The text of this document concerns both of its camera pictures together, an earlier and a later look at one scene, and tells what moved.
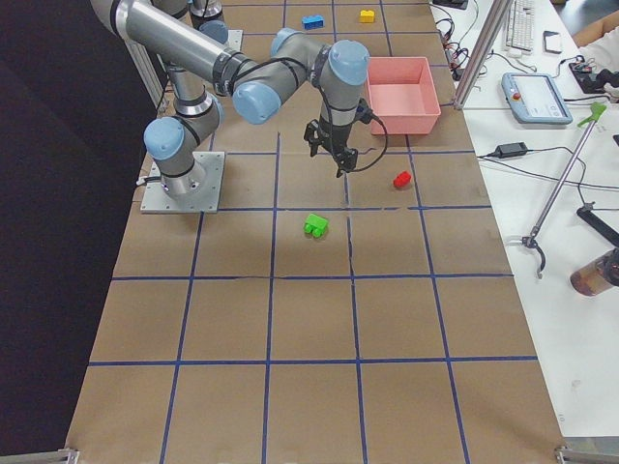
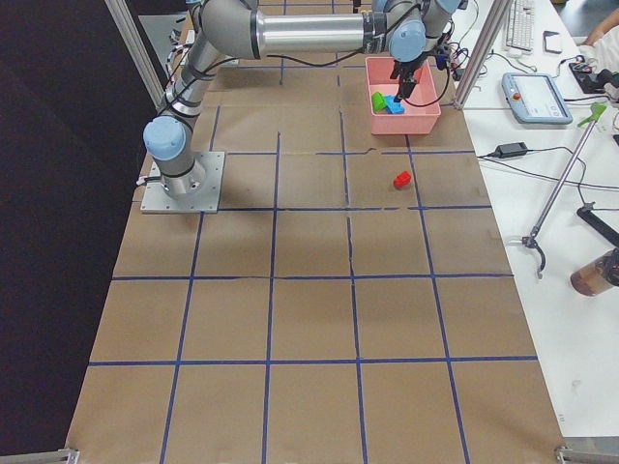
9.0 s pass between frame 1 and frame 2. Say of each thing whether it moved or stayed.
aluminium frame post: stayed
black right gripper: moved
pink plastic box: stayed
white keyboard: stayed
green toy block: moved
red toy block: stayed
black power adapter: stayed
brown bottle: stayed
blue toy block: moved
